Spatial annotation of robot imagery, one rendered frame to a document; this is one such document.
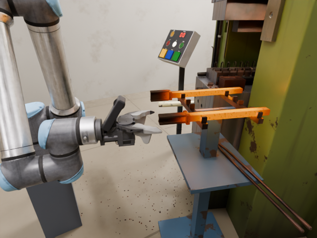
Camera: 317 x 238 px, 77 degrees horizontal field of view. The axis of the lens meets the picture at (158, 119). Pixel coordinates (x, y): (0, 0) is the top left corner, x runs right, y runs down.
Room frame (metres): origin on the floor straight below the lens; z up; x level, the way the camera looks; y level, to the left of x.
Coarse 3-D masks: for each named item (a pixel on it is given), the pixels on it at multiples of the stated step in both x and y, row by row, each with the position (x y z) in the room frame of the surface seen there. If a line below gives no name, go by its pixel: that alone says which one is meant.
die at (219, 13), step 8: (224, 0) 1.21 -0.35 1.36; (232, 0) 1.17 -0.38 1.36; (240, 0) 1.18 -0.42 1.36; (248, 0) 1.18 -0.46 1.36; (256, 0) 1.19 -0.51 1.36; (264, 0) 1.19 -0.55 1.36; (216, 8) 1.31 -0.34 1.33; (224, 8) 1.19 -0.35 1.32; (232, 8) 1.18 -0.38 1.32; (240, 8) 1.18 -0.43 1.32; (248, 8) 1.18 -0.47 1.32; (256, 8) 1.19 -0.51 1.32; (264, 8) 1.19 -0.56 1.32; (216, 16) 1.30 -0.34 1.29; (224, 16) 1.18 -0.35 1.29; (232, 16) 1.18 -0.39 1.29; (240, 16) 1.18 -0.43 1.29; (248, 16) 1.18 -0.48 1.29; (256, 16) 1.19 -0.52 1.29; (264, 16) 1.19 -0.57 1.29
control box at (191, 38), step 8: (176, 32) 1.85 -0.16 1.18; (184, 32) 1.76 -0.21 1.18; (192, 32) 1.67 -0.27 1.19; (168, 40) 1.88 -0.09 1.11; (176, 40) 1.79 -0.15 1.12; (184, 40) 1.70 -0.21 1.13; (192, 40) 1.66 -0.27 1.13; (168, 48) 1.82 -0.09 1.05; (176, 48) 1.73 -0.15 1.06; (184, 48) 1.64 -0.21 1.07; (192, 48) 1.66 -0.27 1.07; (184, 56) 1.63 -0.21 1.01; (176, 64) 1.66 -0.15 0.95; (184, 64) 1.63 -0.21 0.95
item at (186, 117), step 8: (176, 112) 0.62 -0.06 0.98; (184, 112) 0.62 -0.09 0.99; (192, 112) 0.63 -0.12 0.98; (200, 112) 0.63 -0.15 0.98; (208, 112) 0.63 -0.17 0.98; (216, 112) 0.63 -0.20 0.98; (224, 112) 0.63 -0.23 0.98; (232, 112) 0.63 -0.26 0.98; (240, 112) 0.64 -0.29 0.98; (248, 112) 0.64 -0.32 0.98; (256, 112) 0.65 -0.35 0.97; (264, 112) 0.65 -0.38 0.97; (160, 120) 0.60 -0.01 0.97; (168, 120) 0.60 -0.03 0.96; (176, 120) 0.60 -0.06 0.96; (184, 120) 0.61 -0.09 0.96; (192, 120) 0.60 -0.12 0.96
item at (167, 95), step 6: (156, 90) 0.84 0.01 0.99; (162, 90) 0.84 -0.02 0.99; (168, 90) 0.86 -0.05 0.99; (186, 90) 0.88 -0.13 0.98; (192, 90) 0.88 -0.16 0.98; (198, 90) 0.88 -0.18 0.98; (204, 90) 0.88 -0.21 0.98; (210, 90) 0.88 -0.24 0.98; (216, 90) 0.88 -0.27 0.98; (222, 90) 0.88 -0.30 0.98; (228, 90) 0.89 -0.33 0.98; (234, 90) 0.90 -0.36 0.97; (240, 90) 0.90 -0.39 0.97; (150, 96) 0.83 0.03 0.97; (156, 96) 0.83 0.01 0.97; (162, 96) 0.83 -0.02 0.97; (168, 96) 0.84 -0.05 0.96; (174, 96) 0.84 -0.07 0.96; (180, 96) 0.84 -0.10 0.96; (186, 96) 0.85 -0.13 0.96; (192, 96) 0.85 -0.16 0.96
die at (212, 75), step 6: (210, 72) 1.29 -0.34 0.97; (216, 72) 1.19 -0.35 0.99; (228, 72) 1.18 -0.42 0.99; (234, 72) 1.18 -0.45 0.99; (240, 72) 1.18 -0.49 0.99; (246, 72) 1.19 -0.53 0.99; (252, 72) 1.19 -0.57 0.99; (210, 78) 1.27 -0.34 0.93; (216, 78) 1.18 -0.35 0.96; (216, 84) 1.17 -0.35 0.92; (246, 84) 1.19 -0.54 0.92; (252, 84) 1.19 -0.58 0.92
